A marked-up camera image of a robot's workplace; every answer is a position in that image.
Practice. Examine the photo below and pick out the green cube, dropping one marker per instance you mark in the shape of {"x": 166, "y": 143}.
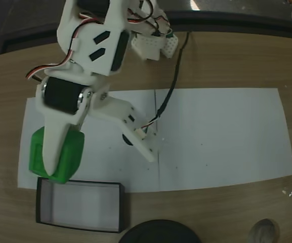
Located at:
{"x": 69, "y": 157}

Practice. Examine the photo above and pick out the dark brown open box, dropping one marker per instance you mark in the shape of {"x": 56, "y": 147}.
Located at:
{"x": 80, "y": 202}

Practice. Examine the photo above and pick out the white paper sheet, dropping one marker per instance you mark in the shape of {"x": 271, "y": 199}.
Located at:
{"x": 224, "y": 121}
{"x": 105, "y": 157}

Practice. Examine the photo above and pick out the black round object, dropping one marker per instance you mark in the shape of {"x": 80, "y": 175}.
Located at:
{"x": 158, "y": 233}

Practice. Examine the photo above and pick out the grey rounded object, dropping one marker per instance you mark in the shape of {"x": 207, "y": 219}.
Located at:
{"x": 264, "y": 231}

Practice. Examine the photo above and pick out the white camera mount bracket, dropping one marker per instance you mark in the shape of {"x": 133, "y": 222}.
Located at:
{"x": 118, "y": 111}

